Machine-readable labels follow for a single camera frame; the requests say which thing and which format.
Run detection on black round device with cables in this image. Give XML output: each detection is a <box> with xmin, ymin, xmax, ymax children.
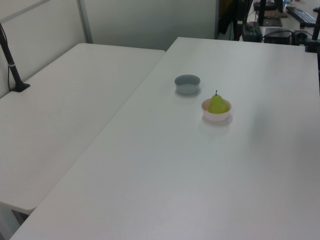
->
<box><xmin>292</xmin><ymin>23</ymin><xmax>308</xmax><ymax>46</ymax></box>

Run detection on black camera pole with base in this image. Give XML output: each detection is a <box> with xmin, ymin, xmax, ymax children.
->
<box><xmin>0</xmin><ymin>22</ymin><xmax>31</xmax><ymax>93</ymax></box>

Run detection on yellow and black garment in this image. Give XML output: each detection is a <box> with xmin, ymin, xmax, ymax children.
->
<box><xmin>217</xmin><ymin>0</ymin><xmax>235</xmax><ymax>35</ymax></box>

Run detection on black clamp mounted pole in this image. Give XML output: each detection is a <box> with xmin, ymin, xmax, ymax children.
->
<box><xmin>304</xmin><ymin>19</ymin><xmax>320</xmax><ymax>53</ymax></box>

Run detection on grey partition frame post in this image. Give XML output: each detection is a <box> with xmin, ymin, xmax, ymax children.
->
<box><xmin>76</xmin><ymin>0</ymin><xmax>94</xmax><ymax>45</ymax></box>

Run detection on black equipment box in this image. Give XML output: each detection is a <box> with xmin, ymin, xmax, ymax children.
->
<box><xmin>262</xmin><ymin>27</ymin><xmax>293</xmax><ymax>45</ymax></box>

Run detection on black monitor stand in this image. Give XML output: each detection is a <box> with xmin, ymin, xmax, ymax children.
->
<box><xmin>257</xmin><ymin>0</ymin><xmax>283</xmax><ymax>27</ymax></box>

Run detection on black device with green part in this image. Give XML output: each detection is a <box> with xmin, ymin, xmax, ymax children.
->
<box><xmin>241</xmin><ymin>21</ymin><xmax>263</xmax><ymax>42</ymax></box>

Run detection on black computer keyboard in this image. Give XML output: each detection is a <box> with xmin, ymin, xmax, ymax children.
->
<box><xmin>285</xmin><ymin>6</ymin><xmax>317</xmax><ymax>25</ymax></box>

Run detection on brown flat board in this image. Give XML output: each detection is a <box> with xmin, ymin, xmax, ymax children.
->
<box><xmin>264</xmin><ymin>9</ymin><xmax>288</xmax><ymax>19</ymax></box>

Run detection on pink plastic bowl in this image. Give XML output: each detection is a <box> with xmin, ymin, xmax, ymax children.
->
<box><xmin>200</xmin><ymin>98</ymin><xmax>232</xmax><ymax>123</ymax></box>

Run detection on black upright stand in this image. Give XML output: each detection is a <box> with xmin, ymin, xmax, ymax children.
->
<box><xmin>233</xmin><ymin>0</ymin><xmax>251</xmax><ymax>41</ymax></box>

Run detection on grey plastic bowl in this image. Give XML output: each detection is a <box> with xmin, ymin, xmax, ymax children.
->
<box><xmin>174</xmin><ymin>74</ymin><xmax>202</xmax><ymax>95</ymax></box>

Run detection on green yellow pear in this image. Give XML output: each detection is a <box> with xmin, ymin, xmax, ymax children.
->
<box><xmin>208</xmin><ymin>89</ymin><xmax>230</xmax><ymax>115</ymax></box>

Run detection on white side table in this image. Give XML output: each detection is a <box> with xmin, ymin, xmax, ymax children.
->
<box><xmin>0</xmin><ymin>42</ymin><xmax>167</xmax><ymax>240</ymax></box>

